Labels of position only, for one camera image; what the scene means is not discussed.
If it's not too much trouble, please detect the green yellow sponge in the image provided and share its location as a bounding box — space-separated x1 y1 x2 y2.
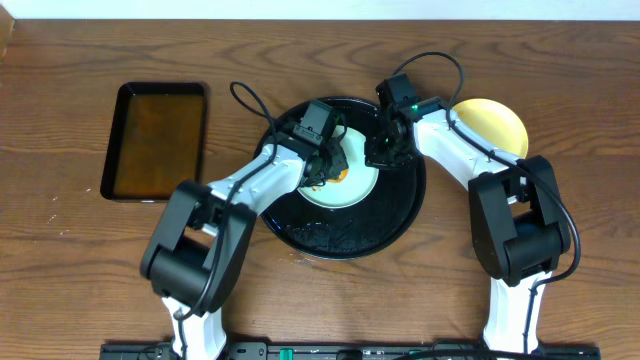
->
312 169 349 191

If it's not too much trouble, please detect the light green plate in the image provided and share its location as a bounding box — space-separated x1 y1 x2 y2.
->
297 125 379 209

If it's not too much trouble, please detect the yellow plate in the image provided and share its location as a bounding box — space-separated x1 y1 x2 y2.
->
453 98 529 158

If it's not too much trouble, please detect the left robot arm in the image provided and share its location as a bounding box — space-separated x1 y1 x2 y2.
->
140 100 348 359

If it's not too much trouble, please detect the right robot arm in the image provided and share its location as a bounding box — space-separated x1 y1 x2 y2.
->
365 74 570 355

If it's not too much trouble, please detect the black round tray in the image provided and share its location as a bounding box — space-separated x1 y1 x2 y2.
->
253 95 428 261

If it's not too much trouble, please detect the black rectangular water tray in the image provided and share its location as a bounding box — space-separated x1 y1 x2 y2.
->
100 82 208 202

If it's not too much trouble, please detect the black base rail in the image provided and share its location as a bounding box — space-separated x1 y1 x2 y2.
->
98 340 602 360

